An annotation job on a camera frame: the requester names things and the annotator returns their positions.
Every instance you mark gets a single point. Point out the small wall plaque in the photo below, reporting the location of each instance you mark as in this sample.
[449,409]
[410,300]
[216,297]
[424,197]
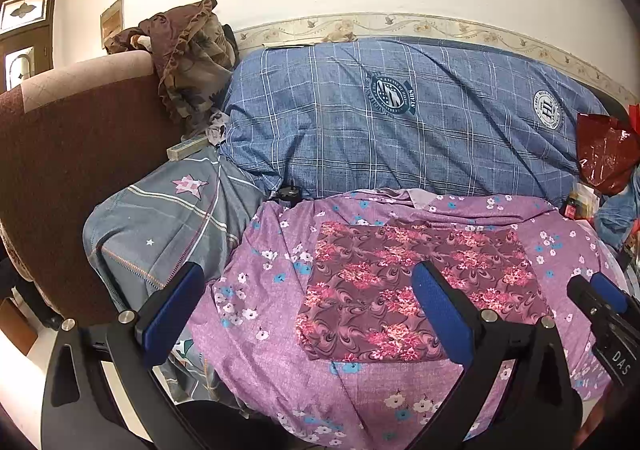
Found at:
[112,22]

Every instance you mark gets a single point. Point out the maroon floral small garment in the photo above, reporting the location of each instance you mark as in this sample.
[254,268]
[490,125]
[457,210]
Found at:
[390,280]

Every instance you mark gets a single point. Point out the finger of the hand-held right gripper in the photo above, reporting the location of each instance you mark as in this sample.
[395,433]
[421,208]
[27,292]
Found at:
[587,297]
[607,291]

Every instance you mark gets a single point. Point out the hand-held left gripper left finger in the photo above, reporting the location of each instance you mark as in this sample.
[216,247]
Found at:
[170,310]

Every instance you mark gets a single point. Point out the beige flat box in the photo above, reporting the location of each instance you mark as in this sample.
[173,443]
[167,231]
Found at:
[187,149]

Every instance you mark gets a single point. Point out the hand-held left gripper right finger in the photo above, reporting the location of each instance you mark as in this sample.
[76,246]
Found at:
[442,317]

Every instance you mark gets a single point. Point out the grey pillow with pink star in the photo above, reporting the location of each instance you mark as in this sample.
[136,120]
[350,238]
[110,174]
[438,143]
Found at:
[160,225]

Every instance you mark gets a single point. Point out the red plastic bag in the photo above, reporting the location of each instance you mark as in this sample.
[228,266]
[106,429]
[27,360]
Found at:
[607,155]

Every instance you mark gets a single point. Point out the light blue cloth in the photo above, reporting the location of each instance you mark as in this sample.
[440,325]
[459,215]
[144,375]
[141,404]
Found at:
[617,217]

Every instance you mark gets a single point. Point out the lilac floral cloth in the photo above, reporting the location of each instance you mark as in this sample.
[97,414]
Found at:
[217,130]

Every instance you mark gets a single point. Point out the brown ruffled floral cloth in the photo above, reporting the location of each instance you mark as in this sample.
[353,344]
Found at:
[190,60]

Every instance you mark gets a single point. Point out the purple floral bedsheet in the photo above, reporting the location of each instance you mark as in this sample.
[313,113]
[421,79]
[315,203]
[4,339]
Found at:
[280,310]

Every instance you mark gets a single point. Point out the black power plug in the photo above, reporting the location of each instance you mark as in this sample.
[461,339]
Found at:
[288,192]

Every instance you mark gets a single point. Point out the blue plaid pillow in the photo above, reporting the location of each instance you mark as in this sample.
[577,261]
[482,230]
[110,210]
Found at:
[450,140]

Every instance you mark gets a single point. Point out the wooden door with glass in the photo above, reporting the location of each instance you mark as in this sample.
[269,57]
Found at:
[27,30]

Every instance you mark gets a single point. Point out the grey floral sheet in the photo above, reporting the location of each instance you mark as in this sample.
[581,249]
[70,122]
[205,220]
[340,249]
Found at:
[200,375]

